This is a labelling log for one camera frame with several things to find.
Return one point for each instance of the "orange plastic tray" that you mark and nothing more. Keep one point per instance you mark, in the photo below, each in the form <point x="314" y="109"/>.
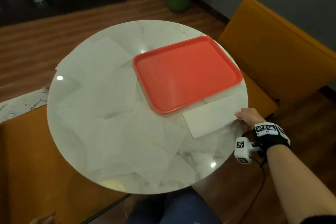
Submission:
<point x="186" y="74"/>

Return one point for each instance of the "person's blue jeans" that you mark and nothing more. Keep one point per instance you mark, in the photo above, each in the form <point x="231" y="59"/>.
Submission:
<point x="178" y="210"/>

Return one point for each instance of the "person's left hand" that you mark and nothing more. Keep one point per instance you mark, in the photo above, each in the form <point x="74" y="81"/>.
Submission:
<point x="44" y="218"/>

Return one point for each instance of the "black right wristband with markers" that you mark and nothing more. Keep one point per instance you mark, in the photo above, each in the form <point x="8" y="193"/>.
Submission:
<point x="273" y="139"/>

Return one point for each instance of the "person's right hand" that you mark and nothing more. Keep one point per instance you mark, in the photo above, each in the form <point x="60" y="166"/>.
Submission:
<point x="250" y="117"/>

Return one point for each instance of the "mustard yellow upholstered chair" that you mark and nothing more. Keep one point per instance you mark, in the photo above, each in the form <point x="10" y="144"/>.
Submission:
<point x="39" y="179"/>
<point x="275" y="48"/>

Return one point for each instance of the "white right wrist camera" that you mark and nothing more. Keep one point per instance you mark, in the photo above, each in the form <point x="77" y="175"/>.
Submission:
<point x="242" y="150"/>

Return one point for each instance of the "pale patterned rug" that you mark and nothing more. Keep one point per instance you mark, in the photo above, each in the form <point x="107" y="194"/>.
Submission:
<point x="23" y="104"/>

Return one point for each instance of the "spread white napkins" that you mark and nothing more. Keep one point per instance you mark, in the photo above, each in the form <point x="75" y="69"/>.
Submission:
<point x="99" y="92"/>

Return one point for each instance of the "person's black right sleeve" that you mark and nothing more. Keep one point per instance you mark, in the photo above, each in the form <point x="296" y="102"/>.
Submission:
<point x="320" y="220"/>

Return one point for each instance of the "white paper napkin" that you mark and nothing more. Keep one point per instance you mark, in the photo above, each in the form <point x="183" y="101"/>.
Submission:
<point x="152" y="150"/>

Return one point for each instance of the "person's right forearm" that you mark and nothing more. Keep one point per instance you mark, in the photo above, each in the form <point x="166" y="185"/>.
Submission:
<point x="296" y="184"/>

